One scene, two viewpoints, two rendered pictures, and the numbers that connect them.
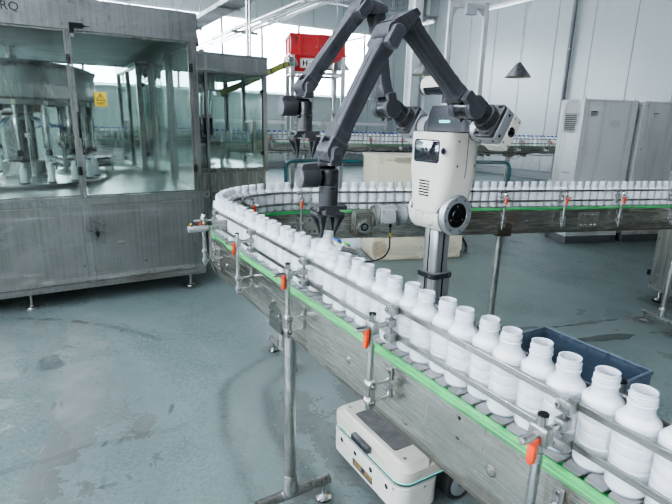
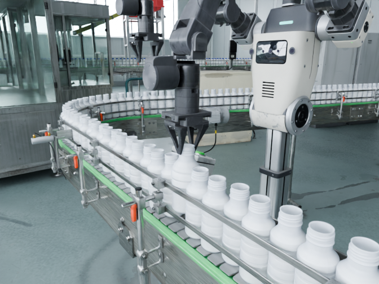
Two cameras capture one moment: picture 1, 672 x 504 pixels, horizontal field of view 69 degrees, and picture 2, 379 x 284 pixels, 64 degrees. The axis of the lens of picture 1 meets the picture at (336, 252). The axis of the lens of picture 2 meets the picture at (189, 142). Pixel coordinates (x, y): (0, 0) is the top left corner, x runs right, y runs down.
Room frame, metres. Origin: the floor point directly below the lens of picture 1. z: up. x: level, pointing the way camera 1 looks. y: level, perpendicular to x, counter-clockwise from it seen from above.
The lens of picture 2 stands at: (0.76, 0.09, 1.41)
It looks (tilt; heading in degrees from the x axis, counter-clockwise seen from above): 16 degrees down; 354
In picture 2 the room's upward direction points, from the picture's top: straight up
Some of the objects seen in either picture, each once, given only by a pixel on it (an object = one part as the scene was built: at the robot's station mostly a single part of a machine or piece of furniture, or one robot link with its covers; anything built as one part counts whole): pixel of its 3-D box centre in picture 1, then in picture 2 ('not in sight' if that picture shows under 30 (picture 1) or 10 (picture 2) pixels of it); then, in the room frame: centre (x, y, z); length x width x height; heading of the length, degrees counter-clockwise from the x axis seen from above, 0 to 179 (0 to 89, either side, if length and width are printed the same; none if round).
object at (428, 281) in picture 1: (430, 314); (272, 208); (1.96, -0.41, 0.74); 0.11 x 0.11 x 0.40; 31
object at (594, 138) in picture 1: (588, 170); (328, 79); (6.81, -3.43, 0.96); 0.82 x 0.50 x 1.91; 103
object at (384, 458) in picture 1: (420, 419); not in sight; (1.96, -0.40, 0.24); 0.68 x 0.53 x 0.41; 121
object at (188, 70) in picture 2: (327, 177); (185, 76); (1.44, 0.03, 1.37); 0.07 x 0.06 x 0.07; 121
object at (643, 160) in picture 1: (643, 171); (361, 78); (7.01, -4.31, 0.96); 0.82 x 0.50 x 1.91; 103
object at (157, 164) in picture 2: (305, 261); (158, 178); (1.54, 0.10, 1.08); 0.06 x 0.06 x 0.17
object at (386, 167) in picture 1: (411, 204); (216, 106); (5.82, -0.89, 0.59); 1.10 x 0.62 x 1.18; 103
